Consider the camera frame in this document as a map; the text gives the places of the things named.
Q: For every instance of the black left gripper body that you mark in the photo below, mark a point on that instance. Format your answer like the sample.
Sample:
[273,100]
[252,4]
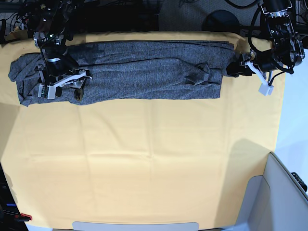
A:
[264,61]

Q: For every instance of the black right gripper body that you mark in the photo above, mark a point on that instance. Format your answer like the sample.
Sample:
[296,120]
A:
[63,65]

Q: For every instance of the grey long-sleeve T-shirt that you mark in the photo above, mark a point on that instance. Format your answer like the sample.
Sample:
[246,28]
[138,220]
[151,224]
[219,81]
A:
[173,70]

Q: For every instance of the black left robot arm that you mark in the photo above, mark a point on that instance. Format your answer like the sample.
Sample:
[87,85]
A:
[287,49]

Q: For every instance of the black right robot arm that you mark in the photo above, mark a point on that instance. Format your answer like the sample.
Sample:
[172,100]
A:
[49,22]

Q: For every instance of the black round stand base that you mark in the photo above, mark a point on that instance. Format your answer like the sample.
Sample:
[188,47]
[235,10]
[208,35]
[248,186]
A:
[221,21]

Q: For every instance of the yellow table cloth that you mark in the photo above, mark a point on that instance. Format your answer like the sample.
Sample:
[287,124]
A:
[135,161]

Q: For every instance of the red black clamp left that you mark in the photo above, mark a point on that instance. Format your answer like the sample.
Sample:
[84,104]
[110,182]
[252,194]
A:
[22,217]

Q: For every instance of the white plastic tray edge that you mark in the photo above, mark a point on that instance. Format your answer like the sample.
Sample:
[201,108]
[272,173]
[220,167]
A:
[86,226]

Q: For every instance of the white cardboard box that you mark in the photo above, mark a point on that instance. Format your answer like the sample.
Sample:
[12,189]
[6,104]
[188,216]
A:
[273,201]

